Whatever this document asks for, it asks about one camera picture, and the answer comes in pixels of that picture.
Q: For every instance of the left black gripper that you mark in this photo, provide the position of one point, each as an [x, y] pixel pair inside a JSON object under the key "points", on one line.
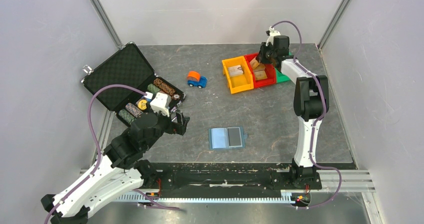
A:
{"points": [[176, 127]]}

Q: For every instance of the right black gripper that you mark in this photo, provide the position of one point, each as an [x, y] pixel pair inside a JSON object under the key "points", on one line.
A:
{"points": [[261, 57]]}

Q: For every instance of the gold VIP card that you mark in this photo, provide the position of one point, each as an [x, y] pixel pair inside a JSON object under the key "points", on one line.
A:
{"points": [[260, 75]]}

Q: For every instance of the blue card holder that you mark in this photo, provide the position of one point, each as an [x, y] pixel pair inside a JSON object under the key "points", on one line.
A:
{"points": [[218, 138]]}

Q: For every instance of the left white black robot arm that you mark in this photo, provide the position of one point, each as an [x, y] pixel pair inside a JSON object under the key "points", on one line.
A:
{"points": [[119, 169]]}

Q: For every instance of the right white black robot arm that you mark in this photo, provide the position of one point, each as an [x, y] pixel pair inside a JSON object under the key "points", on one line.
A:
{"points": [[309, 103]]}

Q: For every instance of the gold card in red bin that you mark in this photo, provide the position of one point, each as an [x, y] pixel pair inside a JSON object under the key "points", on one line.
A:
{"points": [[259, 68]]}

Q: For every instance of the white card stack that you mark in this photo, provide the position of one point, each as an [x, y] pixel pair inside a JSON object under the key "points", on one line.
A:
{"points": [[234, 71]]}

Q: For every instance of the red storage bin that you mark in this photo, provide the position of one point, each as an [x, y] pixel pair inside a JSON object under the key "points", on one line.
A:
{"points": [[270, 70]]}

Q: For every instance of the green storage bin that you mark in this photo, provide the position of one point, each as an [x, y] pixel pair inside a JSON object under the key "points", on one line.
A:
{"points": [[279, 76]]}

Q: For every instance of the yellow dealer chip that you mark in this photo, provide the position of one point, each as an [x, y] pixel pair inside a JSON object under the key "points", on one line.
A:
{"points": [[142, 104]]}

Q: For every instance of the blue orange toy car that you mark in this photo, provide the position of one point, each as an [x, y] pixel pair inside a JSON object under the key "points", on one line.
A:
{"points": [[194, 79]]}

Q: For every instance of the yellow storage bin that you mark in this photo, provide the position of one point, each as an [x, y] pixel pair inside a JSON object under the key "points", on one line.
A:
{"points": [[240, 83]]}

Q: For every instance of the black poker chip case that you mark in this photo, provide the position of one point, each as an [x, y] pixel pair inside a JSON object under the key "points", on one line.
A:
{"points": [[129, 67]]}

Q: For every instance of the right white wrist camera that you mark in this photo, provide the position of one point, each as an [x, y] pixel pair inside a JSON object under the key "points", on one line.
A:
{"points": [[271, 33]]}

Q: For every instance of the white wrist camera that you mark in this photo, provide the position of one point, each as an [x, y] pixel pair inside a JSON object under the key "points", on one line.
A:
{"points": [[271, 33], [160, 104]]}

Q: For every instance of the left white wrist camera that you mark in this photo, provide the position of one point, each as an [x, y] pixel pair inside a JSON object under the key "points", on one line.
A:
{"points": [[160, 104]]}

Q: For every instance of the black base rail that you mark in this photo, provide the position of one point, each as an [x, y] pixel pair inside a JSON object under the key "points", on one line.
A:
{"points": [[228, 180]]}

